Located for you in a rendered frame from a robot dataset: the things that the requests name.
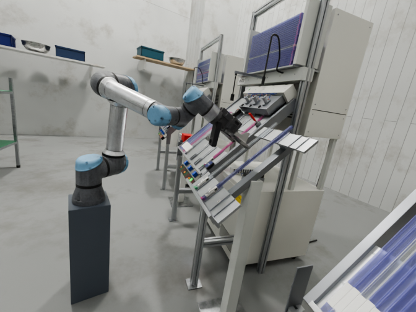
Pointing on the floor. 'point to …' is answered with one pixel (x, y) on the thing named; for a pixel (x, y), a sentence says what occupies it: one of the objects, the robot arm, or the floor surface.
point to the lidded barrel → (171, 139)
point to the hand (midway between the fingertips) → (241, 146)
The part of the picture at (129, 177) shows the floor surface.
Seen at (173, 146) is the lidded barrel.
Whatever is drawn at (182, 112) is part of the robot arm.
